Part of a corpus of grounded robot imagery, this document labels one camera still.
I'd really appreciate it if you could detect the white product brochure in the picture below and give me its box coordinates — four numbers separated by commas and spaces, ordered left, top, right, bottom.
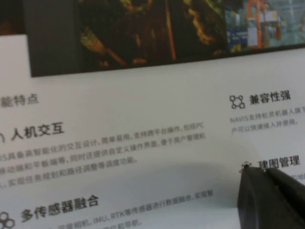
0, 0, 305, 229

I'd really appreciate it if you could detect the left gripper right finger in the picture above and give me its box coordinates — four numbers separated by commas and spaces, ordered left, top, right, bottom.
265, 167, 305, 215

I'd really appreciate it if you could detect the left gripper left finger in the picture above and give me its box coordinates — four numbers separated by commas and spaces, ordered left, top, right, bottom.
236, 166, 305, 229

